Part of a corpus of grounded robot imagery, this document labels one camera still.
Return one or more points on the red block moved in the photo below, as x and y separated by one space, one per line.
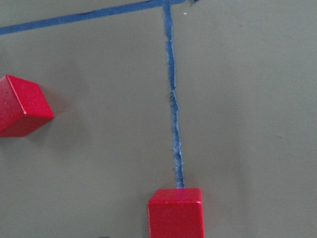
176 213

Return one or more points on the red block inner of pair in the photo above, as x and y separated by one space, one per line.
23 107

